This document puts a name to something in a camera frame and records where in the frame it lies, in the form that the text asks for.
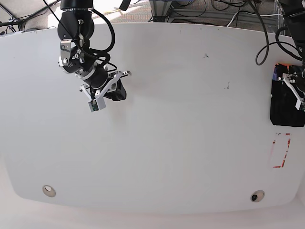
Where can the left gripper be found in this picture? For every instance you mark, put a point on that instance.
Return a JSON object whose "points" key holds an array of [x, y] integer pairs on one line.
{"points": [[292, 85]]}

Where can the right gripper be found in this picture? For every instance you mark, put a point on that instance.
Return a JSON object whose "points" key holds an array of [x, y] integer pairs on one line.
{"points": [[98, 80]]}

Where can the black printed T-shirt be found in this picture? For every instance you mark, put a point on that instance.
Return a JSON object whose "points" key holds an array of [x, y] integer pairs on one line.
{"points": [[283, 100]]}

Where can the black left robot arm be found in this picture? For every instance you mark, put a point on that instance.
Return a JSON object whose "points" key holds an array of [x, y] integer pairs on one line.
{"points": [[293, 13]]}

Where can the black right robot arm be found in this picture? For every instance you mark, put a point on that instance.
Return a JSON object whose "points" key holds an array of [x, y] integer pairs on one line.
{"points": [[75, 30]]}

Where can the red tape rectangle marking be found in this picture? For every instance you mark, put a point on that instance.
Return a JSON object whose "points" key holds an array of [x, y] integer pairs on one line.
{"points": [[279, 150]]}

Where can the left table grommet hole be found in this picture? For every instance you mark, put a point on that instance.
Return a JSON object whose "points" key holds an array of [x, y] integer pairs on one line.
{"points": [[49, 191]]}

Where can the table grommet hole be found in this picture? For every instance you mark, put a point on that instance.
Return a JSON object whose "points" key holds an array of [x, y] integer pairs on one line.
{"points": [[257, 196], [49, 191]]}

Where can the right table grommet hole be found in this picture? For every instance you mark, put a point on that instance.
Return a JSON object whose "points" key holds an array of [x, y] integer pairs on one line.
{"points": [[257, 196]]}

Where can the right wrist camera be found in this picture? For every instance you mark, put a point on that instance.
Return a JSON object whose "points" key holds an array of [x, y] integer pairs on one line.
{"points": [[97, 104]]}

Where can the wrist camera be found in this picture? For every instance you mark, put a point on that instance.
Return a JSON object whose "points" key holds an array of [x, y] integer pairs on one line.
{"points": [[97, 104], [300, 105]]}

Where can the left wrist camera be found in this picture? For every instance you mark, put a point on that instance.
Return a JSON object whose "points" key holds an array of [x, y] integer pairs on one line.
{"points": [[300, 105]]}

